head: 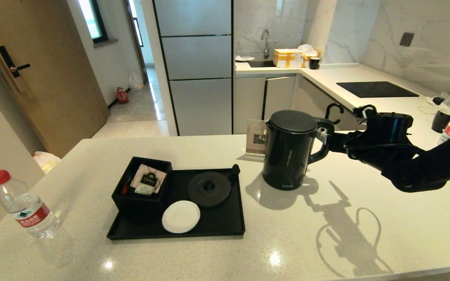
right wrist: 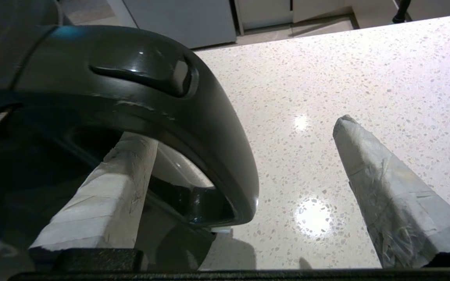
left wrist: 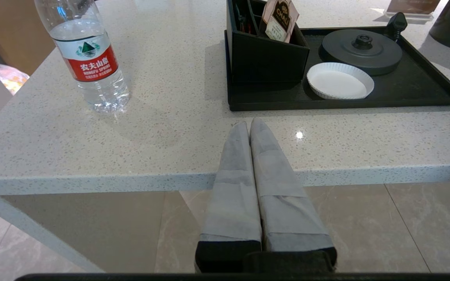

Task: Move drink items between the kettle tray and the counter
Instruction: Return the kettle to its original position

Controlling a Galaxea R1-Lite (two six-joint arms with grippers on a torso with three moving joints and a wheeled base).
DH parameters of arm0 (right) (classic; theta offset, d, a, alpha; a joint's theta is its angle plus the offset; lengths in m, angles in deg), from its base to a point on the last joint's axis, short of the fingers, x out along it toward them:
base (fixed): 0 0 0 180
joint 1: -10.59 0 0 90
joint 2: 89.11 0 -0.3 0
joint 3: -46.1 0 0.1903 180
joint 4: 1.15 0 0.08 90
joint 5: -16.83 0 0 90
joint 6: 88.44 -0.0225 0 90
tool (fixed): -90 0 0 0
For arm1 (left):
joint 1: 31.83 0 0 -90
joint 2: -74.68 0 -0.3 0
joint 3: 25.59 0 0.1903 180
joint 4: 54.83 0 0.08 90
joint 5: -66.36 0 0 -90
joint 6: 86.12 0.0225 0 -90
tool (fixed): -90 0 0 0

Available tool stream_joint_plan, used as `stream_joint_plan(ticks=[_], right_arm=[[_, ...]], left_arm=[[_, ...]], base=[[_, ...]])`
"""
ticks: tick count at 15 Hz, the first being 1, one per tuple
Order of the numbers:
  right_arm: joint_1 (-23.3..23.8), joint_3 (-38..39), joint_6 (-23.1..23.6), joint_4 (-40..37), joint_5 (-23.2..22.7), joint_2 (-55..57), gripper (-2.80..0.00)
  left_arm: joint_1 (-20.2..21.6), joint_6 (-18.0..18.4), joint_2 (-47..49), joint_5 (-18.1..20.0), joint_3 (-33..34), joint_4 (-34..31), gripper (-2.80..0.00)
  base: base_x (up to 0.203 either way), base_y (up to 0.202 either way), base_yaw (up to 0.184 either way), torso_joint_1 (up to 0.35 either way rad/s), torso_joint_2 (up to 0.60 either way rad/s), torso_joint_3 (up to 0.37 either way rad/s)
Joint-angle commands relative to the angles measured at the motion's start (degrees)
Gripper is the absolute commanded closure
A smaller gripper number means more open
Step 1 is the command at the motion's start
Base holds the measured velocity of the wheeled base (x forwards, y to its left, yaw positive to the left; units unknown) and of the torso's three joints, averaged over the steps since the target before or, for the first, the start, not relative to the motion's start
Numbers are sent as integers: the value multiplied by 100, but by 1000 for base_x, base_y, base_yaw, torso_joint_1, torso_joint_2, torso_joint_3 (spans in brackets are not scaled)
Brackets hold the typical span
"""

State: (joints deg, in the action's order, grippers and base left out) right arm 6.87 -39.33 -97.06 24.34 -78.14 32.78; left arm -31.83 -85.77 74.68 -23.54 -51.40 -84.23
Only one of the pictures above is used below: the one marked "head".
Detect black electric kettle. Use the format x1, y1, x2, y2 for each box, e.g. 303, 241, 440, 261
263, 110, 335, 191

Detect black round kettle base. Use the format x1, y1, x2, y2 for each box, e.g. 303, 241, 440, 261
187, 164, 241, 210

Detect beige tea bag sachet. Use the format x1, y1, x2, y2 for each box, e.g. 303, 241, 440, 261
130, 164, 167, 195

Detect black induction cooktop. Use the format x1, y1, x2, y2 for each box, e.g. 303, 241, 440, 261
336, 81, 420, 98

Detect black mug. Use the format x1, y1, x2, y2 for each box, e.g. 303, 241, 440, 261
431, 109, 450, 133

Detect white cabinet door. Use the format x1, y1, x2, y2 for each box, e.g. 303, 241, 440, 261
235, 76, 266, 134
264, 76, 297, 119

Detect crumpled clear plastic packaging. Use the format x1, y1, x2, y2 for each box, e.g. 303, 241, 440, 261
427, 92, 450, 110

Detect acrylic QR code sign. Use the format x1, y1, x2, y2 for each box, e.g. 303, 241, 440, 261
245, 119, 269, 160

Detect small yellow-taped cardboard box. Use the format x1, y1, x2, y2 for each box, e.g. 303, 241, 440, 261
302, 50, 322, 67

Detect large yellow-taped cardboard box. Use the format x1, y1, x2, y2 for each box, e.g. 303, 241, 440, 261
273, 48, 304, 68

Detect dark kitchen sink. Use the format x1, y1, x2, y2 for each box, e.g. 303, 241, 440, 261
248, 59, 277, 68

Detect chrome kitchen faucet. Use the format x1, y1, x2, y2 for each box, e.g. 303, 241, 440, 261
261, 29, 271, 59

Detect black rectangular serving tray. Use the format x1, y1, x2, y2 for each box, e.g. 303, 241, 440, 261
107, 168, 246, 240

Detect silver refrigerator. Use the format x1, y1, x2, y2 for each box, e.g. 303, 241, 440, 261
153, 0, 234, 136

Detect white round paper coaster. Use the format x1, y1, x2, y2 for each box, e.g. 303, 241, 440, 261
162, 200, 201, 234

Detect black divided organizer box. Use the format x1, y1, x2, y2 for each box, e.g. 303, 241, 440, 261
112, 157, 173, 220

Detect black framed window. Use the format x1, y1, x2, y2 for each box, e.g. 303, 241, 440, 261
78, 0, 108, 44

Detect brown wooden door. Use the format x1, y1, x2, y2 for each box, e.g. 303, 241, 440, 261
0, 0, 109, 158

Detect white and yellow plastic bag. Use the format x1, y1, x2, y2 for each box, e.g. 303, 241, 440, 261
32, 151, 60, 174

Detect black and gold door lock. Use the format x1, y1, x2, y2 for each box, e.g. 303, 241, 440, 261
0, 46, 31, 93

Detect black curved cane handle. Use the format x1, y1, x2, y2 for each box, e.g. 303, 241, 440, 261
325, 103, 344, 125

